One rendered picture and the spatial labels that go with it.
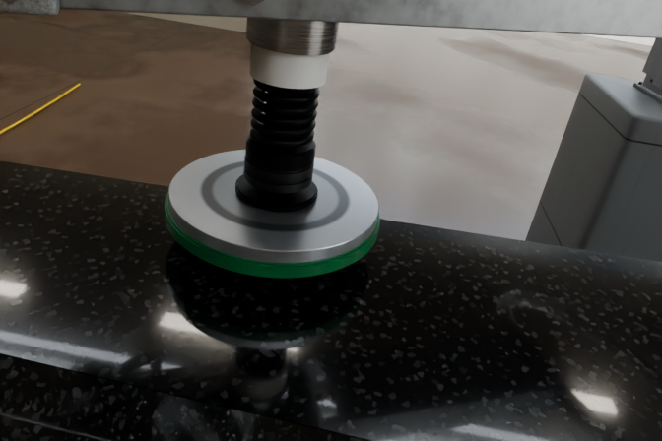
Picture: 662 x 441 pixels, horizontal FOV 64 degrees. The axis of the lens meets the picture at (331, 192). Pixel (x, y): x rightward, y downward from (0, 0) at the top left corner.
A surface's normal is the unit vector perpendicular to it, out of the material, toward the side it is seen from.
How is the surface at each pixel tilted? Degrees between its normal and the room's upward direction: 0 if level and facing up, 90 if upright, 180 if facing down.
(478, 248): 0
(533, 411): 0
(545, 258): 0
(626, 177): 90
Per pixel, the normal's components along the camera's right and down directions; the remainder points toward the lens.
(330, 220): 0.13, -0.87
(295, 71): 0.20, 0.48
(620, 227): -0.13, 0.45
